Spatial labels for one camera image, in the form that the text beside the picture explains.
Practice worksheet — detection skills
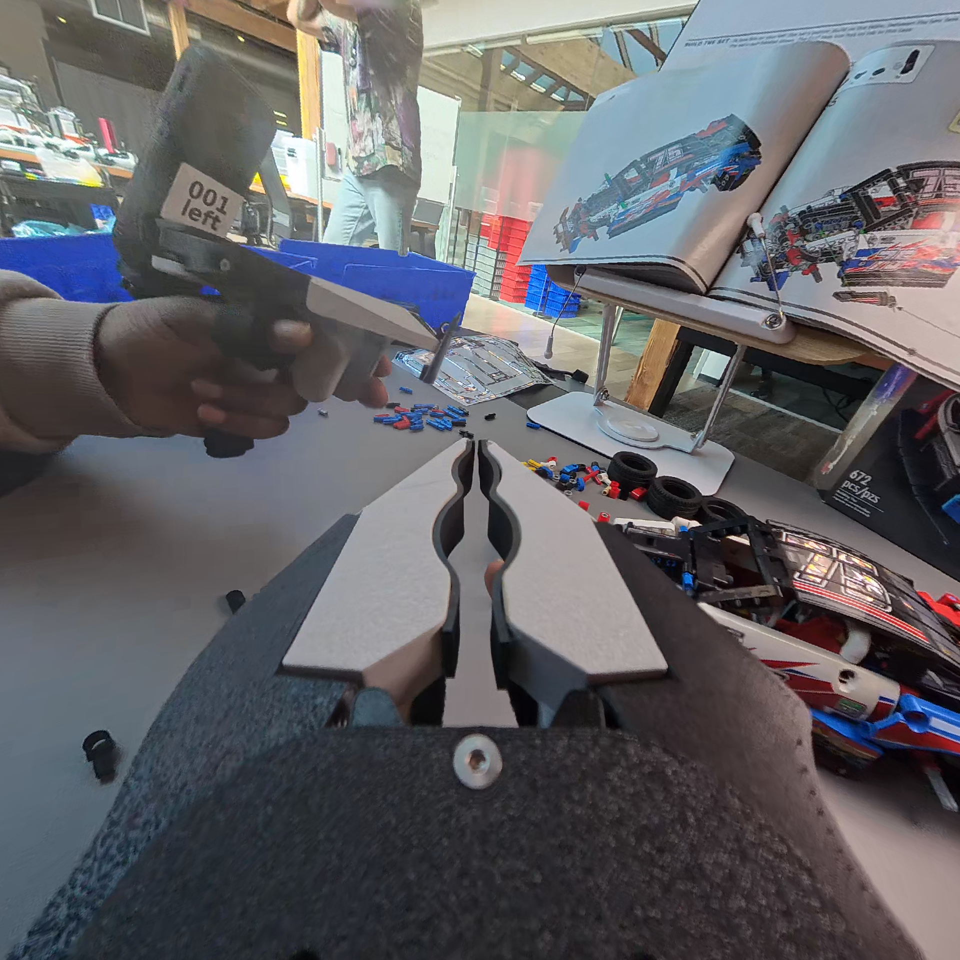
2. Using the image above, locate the pile of blue pins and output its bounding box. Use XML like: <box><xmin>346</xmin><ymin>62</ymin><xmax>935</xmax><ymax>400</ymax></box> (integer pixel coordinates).
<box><xmin>373</xmin><ymin>401</ymin><xmax>471</xmax><ymax>435</ymax></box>

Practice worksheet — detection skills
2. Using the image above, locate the white book stand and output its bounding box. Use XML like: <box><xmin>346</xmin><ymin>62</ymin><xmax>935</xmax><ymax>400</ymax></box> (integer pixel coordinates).
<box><xmin>528</xmin><ymin>213</ymin><xmax>875</xmax><ymax>498</ymax></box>

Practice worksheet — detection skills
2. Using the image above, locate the whiteboard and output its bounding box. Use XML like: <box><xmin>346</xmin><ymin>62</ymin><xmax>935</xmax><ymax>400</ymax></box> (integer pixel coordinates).
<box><xmin>416</xmin><ymin>86</ymin><xmax>462</xmax><ymax>204</ymax></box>

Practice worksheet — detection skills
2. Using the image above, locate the toy brick race car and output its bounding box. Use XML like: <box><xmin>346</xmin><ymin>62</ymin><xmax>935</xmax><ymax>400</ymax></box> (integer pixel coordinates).
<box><xmin>611</xmin><ymin>513</ymin><xmax>960</xmax><ymax>811</ymax></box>

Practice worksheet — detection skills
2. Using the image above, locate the grey desk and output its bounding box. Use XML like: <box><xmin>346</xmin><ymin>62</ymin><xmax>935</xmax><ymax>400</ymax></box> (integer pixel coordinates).
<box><xmin>0</xmin><ymin>367</ymin><xmax>960</xmax><ymax>960</ymax></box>

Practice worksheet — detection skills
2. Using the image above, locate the black flanged bush piece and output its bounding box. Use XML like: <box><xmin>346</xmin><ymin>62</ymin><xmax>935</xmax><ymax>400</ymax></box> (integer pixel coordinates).
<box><xmin>82</xmin><ymin>729</ymin><xmax>121</xmax><ymax>785</ymax></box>

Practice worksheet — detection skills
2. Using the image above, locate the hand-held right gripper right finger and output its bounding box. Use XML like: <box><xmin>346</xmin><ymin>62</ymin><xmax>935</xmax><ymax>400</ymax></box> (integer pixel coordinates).
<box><xmin>478</xmin><ymin>441</ymin><xmax>669</xmax><ymax>714</ymax></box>

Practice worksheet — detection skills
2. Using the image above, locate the wooden post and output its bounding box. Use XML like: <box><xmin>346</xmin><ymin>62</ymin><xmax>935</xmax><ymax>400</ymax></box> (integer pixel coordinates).
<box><xmin>296</xmin><ymin>30</ymin><xmax>325</xmax><ymax>207</ymax></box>

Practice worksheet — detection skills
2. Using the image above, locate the sticker sheet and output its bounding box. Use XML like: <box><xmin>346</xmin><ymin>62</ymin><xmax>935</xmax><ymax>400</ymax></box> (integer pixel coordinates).
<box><xmin>393</xmin><ymin>333</ymin><xmax>554</xmax><ymax>407</ymax></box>

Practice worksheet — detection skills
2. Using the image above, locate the building instruction booklet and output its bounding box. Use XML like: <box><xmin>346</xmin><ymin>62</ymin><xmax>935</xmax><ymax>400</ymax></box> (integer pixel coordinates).
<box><xmin>517</xmin><ymin>33</ymin><xmax>960</xmax><ymax>391</ymax></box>

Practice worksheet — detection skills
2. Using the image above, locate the blue plastic bin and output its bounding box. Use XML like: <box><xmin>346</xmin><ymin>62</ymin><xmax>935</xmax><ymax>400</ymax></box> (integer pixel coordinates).
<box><xmin>279</xmin><ymin>238</ymin><xmax>478</xmax><ymax>333</ymax></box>
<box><xmin>0</xmin><ymin>206</ymin><xmax>125</xmax><ymax>303</ymax></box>

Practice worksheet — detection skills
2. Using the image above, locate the person's left hand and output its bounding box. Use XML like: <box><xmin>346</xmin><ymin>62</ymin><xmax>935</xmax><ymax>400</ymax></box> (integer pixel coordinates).
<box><xmin>93</xmin><ymin>294</ymin><xmax>393</xmax><ymax>442</ymax></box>

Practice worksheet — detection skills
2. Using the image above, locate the black long axle piece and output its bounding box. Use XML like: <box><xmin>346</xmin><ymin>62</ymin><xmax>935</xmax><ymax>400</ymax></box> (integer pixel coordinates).
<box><xmin>418</xmin><ymin>311</ymin><xmax>465</xmax><ymax>385</ymax></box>

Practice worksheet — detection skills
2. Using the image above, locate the cluttered workbench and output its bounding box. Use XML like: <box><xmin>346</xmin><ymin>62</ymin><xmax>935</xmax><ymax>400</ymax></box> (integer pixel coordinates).
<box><xmin>0</xmin><ymin>71</ymin><xmax>140</xmax><ymax>196</ymax></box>

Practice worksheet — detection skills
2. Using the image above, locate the person's left forearm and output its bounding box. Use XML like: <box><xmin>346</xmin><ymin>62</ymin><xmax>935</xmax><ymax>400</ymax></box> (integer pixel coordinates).
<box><xmin>0</xmin><ymin>270</ymin><xmax>144</xmax><ymax>455</ymax></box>

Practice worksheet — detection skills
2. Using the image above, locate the stack of blue storage bins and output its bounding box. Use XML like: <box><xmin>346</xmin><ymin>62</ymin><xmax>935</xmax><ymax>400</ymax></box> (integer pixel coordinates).
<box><xmin>525</xmin><ymin>262</ymin><xmax>585</xmax><ymax>316</ymax></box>

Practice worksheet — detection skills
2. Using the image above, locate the pile of mixed small bricks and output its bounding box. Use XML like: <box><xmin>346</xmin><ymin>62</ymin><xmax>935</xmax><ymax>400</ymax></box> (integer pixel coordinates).
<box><xmin>523</xmin><ymin>453</ymin><xmax>650</xmax><ymax>502</ymax></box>

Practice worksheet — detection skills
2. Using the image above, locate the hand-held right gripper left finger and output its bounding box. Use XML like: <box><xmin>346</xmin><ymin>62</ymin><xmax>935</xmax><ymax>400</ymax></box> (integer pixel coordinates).
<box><xmin>281</xmin><ymin>438</ymin><xmax>476</xmax><ymax>725</ymax></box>

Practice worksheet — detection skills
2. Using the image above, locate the stack of red storage bins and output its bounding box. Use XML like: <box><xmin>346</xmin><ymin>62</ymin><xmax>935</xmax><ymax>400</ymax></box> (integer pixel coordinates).
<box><xmin>480</xmin><ymin>213</ymin><xmax>543</xmax><ymax>305</ymax></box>

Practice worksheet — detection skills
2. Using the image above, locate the black printed toy set box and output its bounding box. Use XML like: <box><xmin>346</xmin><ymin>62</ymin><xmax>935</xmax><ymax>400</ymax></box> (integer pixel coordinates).
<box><xmin>817</xmin><ymin>366</ymin><xmax>960</xmax><ymax>582</ymax></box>

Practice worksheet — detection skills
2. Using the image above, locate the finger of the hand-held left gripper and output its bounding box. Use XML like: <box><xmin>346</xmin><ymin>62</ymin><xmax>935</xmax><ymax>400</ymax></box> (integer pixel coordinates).
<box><xmin>292</xmin><ymin>333</ymin><xmax>392</xmax><ymax>403</ymax></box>
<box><xmin>303</xmin><ymin>276</ymin><xmax>445</xmax><ymax>354</ymax></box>

